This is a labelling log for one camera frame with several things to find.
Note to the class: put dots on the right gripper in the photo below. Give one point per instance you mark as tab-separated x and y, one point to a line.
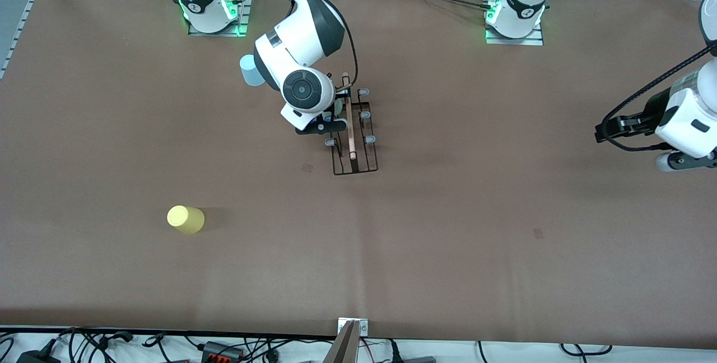
331	108

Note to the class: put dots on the yellow plastic cup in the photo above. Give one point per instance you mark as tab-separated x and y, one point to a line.
186	220

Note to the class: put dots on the brown table cover sheet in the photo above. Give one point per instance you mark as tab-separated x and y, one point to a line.
448	212

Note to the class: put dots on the small metal bracket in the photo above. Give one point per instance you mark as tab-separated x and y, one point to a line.
364	327

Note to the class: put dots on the aluminium camera post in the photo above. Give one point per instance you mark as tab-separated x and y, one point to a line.
343	349

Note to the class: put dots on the aluminium table edge rail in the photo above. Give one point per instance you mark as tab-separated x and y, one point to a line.
26	14

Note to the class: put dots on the light blue plastic cup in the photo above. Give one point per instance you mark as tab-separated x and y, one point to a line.
249	71

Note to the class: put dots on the black power adapter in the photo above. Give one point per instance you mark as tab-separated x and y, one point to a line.
36	357

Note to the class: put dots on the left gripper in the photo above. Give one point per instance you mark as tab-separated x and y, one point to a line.
645	117

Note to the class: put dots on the black orange connector box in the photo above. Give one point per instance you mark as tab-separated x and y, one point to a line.
221	350

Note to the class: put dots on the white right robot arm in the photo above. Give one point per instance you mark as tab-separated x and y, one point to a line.
302	32

